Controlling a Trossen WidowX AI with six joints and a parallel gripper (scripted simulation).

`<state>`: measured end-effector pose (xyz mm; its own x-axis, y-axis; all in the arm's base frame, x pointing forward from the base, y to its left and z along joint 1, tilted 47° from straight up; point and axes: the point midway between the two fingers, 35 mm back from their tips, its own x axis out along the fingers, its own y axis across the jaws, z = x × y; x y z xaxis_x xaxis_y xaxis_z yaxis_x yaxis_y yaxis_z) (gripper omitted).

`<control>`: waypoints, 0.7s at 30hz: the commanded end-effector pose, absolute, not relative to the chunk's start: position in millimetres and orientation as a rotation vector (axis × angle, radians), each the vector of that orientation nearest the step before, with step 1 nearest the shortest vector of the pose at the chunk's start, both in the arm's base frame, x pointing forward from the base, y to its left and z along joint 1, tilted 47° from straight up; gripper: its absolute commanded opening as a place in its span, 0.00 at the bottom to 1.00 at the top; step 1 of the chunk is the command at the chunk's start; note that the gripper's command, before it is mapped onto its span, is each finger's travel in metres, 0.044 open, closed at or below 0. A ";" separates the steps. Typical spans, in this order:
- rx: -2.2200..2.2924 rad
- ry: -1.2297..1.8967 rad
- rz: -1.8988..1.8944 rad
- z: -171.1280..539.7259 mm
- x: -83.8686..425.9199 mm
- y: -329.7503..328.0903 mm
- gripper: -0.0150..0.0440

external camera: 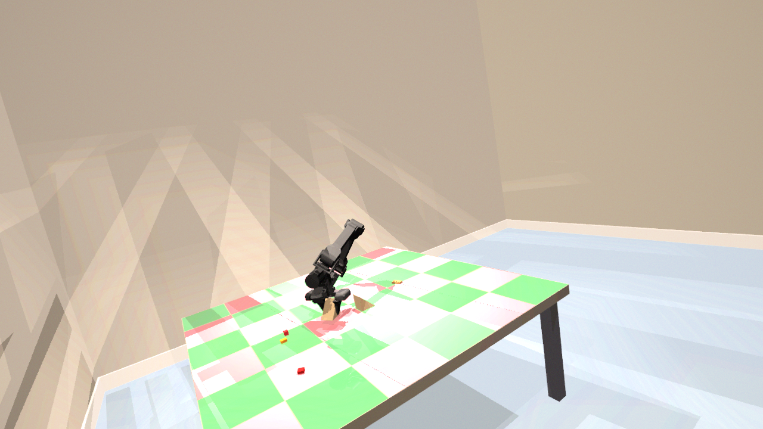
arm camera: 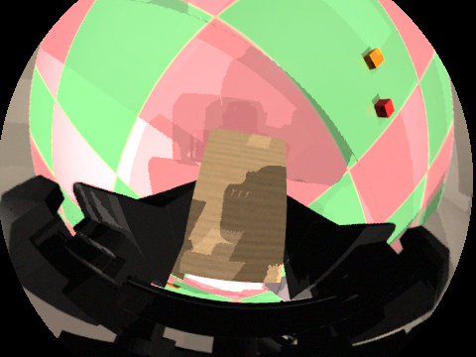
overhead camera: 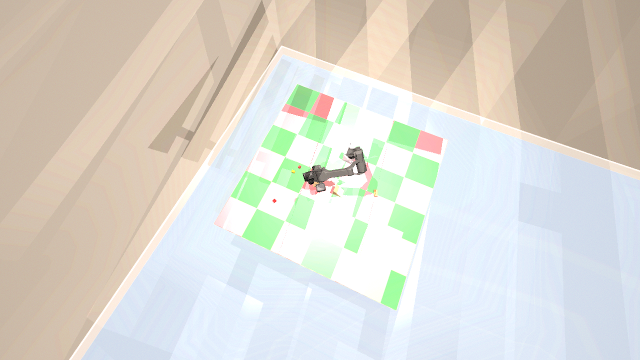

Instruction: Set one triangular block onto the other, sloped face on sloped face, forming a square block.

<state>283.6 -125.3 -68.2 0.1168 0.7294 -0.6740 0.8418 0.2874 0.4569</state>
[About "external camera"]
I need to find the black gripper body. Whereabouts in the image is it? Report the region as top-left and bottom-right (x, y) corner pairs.
(305, 277), (351, 301)

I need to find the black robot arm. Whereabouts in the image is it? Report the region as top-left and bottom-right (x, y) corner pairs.
(305, 219), (365, 304)

